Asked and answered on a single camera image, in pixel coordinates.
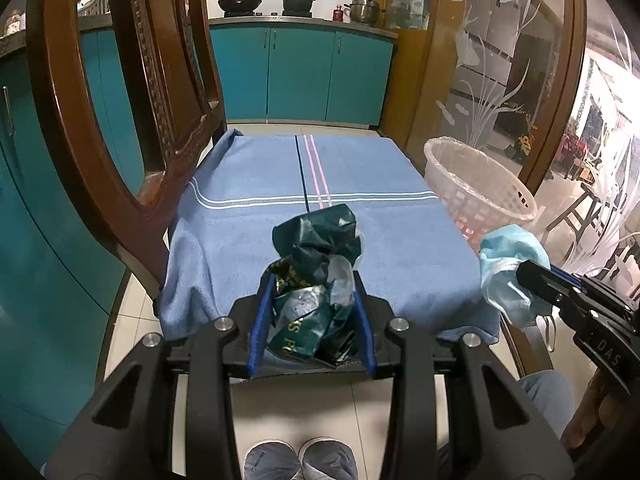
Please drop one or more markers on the dark green plastic bag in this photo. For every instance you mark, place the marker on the dark green plastic bag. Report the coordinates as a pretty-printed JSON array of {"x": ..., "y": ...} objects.
[{"x": 315, "y": 255}]

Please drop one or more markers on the person's grey shoe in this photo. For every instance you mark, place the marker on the person's grey shoe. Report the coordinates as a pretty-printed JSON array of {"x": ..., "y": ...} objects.
[
  {"x": 330, "y": 460},
  {"x": 272, "y": 462}
]

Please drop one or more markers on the person's right leg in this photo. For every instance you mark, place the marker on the person's right leg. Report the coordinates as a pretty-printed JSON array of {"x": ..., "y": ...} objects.
[{"x": 547, "y": 400}]

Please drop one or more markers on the etched glass sliding door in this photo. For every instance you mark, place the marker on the etched glass sliding door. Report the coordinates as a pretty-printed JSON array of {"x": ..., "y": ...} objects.
[{"x": 500, "y": 60}]

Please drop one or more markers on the black cooking pot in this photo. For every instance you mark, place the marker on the black cooking pot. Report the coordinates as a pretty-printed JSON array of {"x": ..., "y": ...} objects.
[{"x": 297, "y": 4}]

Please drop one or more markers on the stainless steel pot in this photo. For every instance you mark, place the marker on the stainless steel pot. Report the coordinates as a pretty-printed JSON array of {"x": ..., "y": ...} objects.
[{"x": 365, "y": 10}]

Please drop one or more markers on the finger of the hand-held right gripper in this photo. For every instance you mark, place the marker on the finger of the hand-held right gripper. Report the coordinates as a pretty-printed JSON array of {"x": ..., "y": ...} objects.
[
  {"x": 537, "y": 282},
  {"x": 570, "y": 280}
]

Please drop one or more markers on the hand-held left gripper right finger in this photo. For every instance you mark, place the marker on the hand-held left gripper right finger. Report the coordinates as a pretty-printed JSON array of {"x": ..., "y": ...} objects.
[{"x": 364, "y": 322}]

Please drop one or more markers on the small red bottle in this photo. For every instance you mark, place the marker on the small red bottle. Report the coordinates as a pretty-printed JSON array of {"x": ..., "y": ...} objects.
[{"x": 339, "y": 14}]

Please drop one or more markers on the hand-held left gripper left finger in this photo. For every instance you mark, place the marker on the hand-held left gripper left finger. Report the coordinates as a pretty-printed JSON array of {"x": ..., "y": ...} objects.
[{"x": 260, "y": 322}]

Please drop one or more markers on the carved wooden chair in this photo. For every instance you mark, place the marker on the carved wooden chair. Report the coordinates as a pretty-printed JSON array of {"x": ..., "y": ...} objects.
[{"x": 60, "y": 85}]

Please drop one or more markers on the black wok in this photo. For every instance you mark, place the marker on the black wok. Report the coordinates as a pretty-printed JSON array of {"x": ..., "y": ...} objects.
[{"x": 240, "y": 2}]

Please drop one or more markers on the person's left grey shoe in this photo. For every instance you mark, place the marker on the person's left grey shoe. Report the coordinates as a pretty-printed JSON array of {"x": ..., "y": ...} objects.
[{"x": 272, "y": 462}]

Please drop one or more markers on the person's right grey shoe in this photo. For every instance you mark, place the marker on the person's right grey shoe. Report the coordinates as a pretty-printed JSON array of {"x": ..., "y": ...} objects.
[{"x": 330, "y": 460}]

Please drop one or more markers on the gas stove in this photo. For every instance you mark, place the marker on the gas stove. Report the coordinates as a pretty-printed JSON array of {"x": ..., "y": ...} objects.
[{"x": 270, "y": 14}]

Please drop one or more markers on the blue face mask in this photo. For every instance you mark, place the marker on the blue face mask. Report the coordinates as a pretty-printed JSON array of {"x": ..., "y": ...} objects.
[{"x": 505, "y": 270}]

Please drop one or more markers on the white plastic basket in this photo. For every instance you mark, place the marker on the white plastic basket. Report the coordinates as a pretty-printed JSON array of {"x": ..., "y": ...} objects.
[{"x": 480, "y": 195}]

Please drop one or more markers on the person's right hand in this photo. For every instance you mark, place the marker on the person's right hand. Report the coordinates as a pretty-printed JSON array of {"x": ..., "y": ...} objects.
[{"x": 590, "y": 420}]

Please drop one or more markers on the blue striped towel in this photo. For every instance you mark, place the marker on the blue striped towel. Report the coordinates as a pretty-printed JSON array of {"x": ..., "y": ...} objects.
[{"x": 250, "y": 240}]

